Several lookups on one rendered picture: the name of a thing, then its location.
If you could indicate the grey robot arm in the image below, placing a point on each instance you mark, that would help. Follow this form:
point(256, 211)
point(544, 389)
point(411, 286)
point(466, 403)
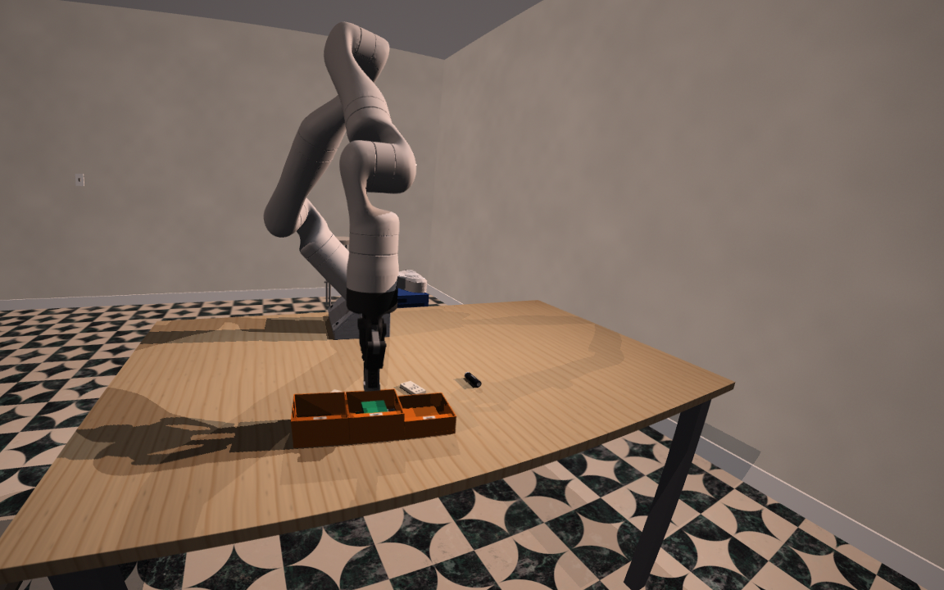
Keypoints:
point(365, 166)

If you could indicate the orange rack of three bins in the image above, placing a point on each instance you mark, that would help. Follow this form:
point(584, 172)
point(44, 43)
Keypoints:
point(337, 427)

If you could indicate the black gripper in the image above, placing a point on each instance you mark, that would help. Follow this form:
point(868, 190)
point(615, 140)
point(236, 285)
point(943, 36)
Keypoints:
point(372, 306)

